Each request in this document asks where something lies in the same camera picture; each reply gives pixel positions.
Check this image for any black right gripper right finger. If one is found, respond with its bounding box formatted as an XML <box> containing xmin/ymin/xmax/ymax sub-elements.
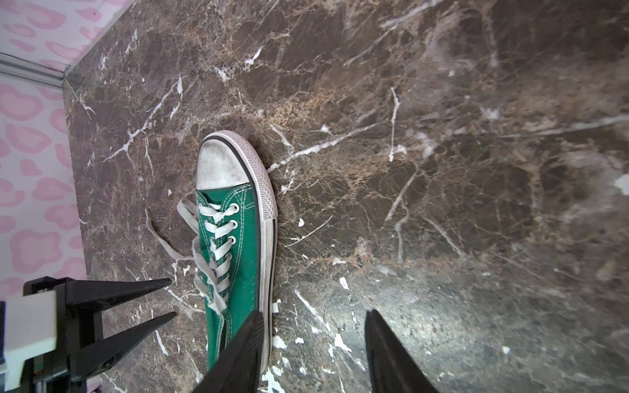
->
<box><xmin>365</xmin><ymin>309</ymin><xmax>437</xmax><ymax>393</ymax></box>

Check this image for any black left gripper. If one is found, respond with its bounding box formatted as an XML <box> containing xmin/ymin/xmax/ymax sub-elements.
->
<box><xmin>1</xmin><ymin>277</ymin><xmax>177</xmax><ymax>392</ymax></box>

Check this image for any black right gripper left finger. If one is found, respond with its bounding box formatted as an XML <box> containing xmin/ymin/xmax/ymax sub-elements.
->
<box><xmin>193</xmin><ymin>311</ymin><xmax>265</xmax><ymax>393</ymax></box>

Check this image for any white shoelace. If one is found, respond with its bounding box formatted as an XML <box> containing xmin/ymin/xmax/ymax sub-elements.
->
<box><xmin>146</xmin><ymin>199</ymin><xmax>240</xmax><ymax>315</ymax></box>

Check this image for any green canvas sneaker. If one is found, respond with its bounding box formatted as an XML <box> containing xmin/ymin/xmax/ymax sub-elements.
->
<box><xmin>194</xmin><ymin>130</ymin><xmax>278</xmax><ymax>370</ymax></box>

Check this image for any aluminium corner post left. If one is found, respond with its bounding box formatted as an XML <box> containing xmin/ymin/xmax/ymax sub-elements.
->
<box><xmin>1</xmin><ymin>53</ymin><xmax>65</xmax><ymax>88</ymax></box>

